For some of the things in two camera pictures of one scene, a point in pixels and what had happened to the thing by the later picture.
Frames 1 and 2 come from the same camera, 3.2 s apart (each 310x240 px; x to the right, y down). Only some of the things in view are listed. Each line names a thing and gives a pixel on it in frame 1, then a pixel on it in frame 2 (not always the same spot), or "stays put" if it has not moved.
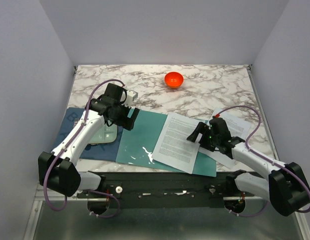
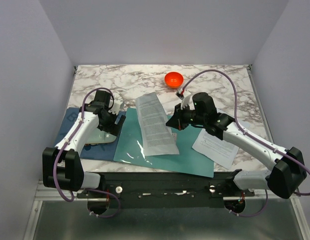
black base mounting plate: x=195 y=190 stays put
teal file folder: x=137 y=145 stays put
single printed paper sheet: x=173 y=148 -> x=158 y=138
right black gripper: x=201 y=127 -> x=176 y=121
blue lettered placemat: x=108 y=151 stays put
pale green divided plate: x=107 y=134 stays put
